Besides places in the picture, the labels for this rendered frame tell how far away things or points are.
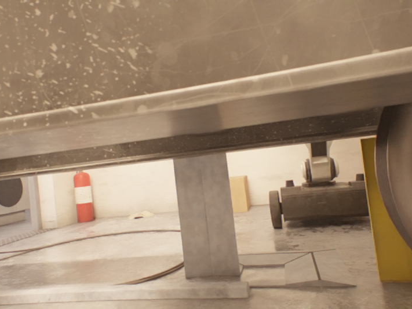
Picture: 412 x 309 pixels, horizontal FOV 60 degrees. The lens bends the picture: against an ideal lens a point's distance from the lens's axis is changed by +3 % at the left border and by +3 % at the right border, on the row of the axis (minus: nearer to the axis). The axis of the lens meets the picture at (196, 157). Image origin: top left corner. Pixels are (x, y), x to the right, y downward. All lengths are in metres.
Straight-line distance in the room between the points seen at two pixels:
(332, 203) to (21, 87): 1.72
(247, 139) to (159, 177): 2.21
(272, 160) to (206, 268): 1.84
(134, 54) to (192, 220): 1.00
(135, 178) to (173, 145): 2.21
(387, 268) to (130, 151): 0.83
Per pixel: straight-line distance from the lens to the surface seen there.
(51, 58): 0.32
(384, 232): 1.16
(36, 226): 3.27
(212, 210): 1.22
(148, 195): 3.24
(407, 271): 1.20
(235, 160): 3.01
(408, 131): 0.71
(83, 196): 3.29
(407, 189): 0.71
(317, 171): 2.12
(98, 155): 1.19
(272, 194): 1.92
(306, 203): 1.90
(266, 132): 1.03
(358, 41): 0.26
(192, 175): 1.22
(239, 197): 2.65
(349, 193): 1.91
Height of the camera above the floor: 0.38
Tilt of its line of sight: 2 degrees up
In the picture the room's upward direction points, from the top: 6 degrees counter-clockwise
